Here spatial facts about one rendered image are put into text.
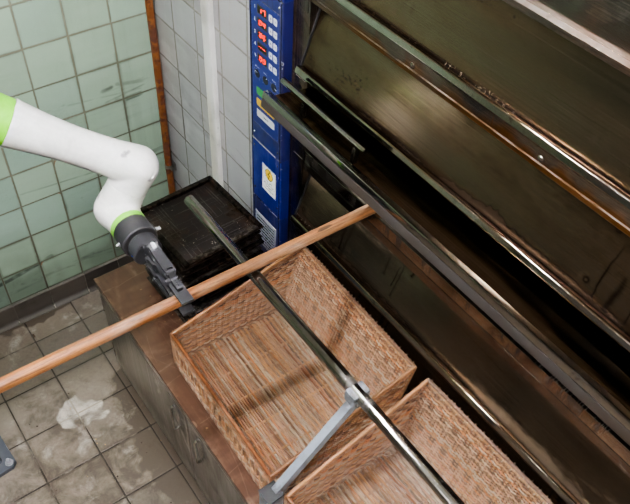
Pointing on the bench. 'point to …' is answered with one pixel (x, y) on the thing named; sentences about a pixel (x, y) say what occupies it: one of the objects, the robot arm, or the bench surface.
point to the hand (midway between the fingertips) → (181, 297)
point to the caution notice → (269, 181)
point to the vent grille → (267, 232)
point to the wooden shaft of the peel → (167, 306)
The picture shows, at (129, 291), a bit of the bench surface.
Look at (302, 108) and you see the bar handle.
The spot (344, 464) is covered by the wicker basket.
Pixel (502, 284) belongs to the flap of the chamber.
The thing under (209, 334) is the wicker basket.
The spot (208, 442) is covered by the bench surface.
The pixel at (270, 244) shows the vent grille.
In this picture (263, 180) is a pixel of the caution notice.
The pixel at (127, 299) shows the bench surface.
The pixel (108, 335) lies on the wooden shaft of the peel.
